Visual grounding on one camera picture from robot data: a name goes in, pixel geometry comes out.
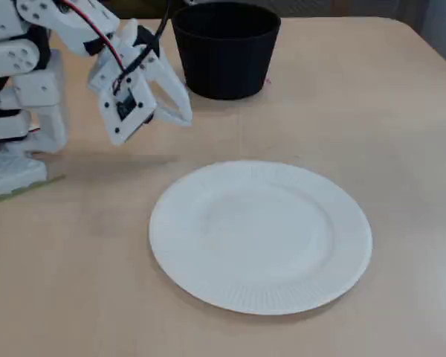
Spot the white gripper with motor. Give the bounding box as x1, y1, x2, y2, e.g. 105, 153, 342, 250
82, 17, 193, 128

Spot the black pot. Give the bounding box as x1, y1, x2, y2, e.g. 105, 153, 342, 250
171, 4, 282, 100

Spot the white paper plate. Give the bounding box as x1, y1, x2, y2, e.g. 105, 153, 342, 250
149, 159, 373, 316

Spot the wrist camera on white mount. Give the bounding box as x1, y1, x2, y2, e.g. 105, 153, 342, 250
87, 68, 158, 147

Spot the thick black camera cable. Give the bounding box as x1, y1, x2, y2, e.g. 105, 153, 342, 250
114, 0, 173, 86

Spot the red servo wire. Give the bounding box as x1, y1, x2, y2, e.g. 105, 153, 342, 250
61, 0, 126, 72

